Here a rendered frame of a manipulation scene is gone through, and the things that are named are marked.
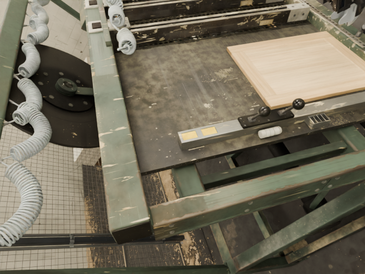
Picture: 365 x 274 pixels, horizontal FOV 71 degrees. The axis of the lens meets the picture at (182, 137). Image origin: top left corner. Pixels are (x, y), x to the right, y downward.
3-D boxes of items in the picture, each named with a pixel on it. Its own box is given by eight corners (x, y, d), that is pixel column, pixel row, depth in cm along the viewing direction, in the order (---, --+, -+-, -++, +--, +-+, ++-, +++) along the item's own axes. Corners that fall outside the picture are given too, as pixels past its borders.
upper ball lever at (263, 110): (256, 124, 91) (275, 114, 78) (246, 126, 91) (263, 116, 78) (253, 114, 92) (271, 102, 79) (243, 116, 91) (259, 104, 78)
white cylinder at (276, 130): (260, 140, 91) (281, 135, 92) (263, 135, 88) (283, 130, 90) (257, 134, 93) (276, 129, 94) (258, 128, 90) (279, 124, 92)
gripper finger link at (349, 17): (333, 32, 84) (335, 7, 77) (351, 23, 83) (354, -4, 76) (339, 37, 82) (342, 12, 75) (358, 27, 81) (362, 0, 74)
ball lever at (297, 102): (286, 117, 94) (309, 106, 81) (276, 119, 93) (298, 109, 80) (283, 107, 94) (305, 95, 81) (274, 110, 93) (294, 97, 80)
